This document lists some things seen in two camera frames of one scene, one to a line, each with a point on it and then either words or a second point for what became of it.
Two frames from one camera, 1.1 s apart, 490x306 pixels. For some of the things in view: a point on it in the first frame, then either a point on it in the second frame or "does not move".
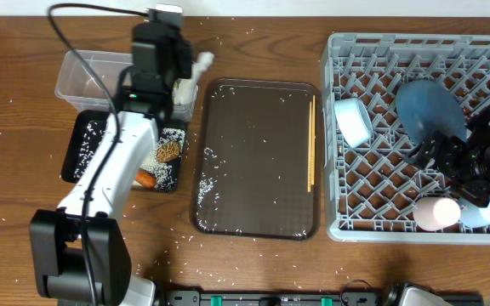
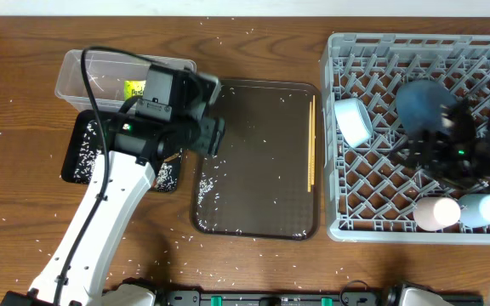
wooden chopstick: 312,142 does not move
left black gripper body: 184,59 -> 213,136
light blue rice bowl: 354,121 does not move
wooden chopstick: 310,144 does not move
